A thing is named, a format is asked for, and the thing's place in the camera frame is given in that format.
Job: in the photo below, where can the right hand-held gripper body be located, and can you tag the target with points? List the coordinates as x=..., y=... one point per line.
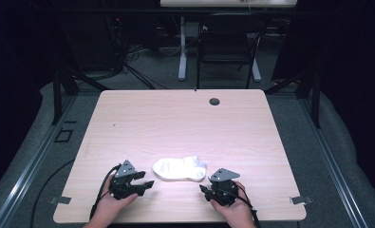
x=223, y=190

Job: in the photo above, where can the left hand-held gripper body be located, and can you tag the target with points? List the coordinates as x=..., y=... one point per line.
x=123, y=183

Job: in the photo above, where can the white ankle sock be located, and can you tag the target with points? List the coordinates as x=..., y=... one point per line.
x=178, y=168

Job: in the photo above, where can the person's right hand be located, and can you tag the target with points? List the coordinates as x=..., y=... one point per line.
x=239, y=212

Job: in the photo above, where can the person's left hand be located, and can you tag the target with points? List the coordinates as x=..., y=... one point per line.
x=112, y=209

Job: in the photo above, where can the black tape rectangle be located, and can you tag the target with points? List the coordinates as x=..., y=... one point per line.
x=63, y=136

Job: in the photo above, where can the black metal stand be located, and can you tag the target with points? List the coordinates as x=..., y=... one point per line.
x=57, y=95
x=314, y=98

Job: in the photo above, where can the white desk with white legs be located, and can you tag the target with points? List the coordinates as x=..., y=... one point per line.
x=182, y=57

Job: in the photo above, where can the black chair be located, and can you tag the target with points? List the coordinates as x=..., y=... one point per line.
x=229, y=41

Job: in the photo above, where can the grey metal table bracket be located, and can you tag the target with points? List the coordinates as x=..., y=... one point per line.
x=60, y=200
x=301, y=199

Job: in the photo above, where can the aluminium floor rail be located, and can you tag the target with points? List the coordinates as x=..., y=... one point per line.
x=33, y=164
x=333, y=164

